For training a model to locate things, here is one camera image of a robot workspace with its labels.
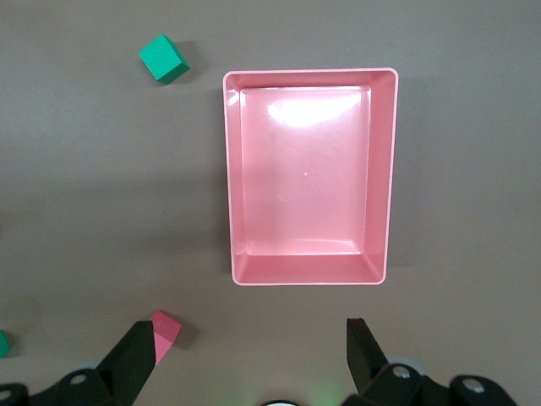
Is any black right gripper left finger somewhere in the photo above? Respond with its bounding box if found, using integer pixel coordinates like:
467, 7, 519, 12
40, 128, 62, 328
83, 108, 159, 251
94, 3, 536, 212
0, 320, 157, 406

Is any pink foam cube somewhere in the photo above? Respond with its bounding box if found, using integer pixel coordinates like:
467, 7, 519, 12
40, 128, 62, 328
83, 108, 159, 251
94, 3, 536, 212
150, 308, 183, 366

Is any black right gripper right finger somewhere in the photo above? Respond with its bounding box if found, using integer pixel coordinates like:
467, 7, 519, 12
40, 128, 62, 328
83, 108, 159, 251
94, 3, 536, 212
341, 317, 522, 406

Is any pink plastic bin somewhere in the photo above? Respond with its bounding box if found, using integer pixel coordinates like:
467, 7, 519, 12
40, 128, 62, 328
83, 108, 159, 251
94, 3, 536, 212
221, 66, 401, 288

